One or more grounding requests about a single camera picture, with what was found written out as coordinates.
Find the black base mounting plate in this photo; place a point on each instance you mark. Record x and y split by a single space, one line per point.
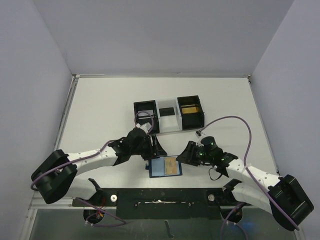
164 203

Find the black bin with gold card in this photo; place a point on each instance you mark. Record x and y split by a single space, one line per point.
191 121

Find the patterned gold card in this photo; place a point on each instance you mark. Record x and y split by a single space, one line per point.
170 166
190 110

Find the white middle bin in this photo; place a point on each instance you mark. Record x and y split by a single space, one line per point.
172 123

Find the aluminium left side rail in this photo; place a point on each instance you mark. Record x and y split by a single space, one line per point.
66 110

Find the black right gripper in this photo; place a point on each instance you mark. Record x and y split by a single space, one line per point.
190 153

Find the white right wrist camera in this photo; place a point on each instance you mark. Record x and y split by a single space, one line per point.
200 135

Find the aluminium front rail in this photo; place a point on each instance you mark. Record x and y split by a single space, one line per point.
111 197

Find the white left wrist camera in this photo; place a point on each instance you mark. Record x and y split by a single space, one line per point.
146 127

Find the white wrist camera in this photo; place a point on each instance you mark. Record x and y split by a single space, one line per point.
146 127
200 135

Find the black bin with silver card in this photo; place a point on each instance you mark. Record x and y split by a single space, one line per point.
147 105

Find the silver credit card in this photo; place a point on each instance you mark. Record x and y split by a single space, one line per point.
145 113

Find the blue leather card holder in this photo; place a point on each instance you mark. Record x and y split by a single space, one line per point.
156 168

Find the black card from holder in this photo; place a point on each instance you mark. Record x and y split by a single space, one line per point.
167 111

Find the aluminium rail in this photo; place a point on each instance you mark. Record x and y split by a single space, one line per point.
66 110
111 197

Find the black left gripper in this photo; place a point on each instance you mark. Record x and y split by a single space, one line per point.
152 145

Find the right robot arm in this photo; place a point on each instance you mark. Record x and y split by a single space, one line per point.
281 196

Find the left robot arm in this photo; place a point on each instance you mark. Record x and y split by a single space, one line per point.
58 176

